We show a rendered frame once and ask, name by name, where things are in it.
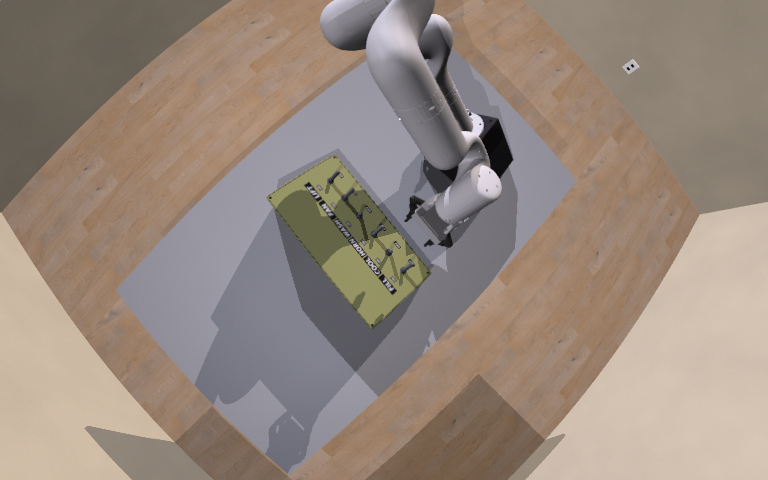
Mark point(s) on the olive-yellow switch panel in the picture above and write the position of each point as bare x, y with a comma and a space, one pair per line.
351, 249

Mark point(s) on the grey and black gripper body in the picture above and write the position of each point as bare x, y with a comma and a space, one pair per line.
427, 205

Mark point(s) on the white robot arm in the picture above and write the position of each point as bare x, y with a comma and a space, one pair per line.
423, 96

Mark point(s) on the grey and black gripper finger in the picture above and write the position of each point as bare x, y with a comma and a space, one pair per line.
414, 201
447, 242

